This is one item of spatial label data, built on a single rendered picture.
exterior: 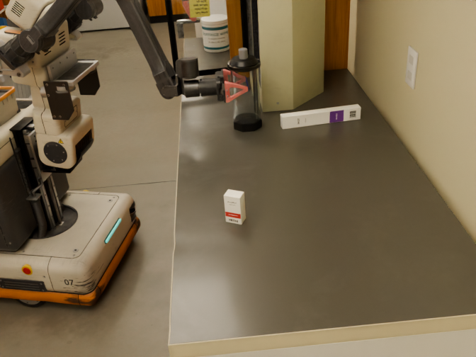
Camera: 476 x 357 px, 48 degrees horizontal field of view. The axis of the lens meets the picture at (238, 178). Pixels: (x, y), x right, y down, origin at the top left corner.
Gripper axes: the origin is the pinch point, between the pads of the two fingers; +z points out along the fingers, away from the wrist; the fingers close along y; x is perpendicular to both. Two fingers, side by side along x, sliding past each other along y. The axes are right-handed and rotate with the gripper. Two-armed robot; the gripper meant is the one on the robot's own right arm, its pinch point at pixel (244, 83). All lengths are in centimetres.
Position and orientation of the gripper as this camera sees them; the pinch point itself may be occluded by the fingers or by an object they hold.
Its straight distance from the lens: 179.0
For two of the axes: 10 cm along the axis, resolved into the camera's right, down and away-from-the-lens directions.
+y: -0.7, -5.1, 8.6
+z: 10.0, -0.9, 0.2
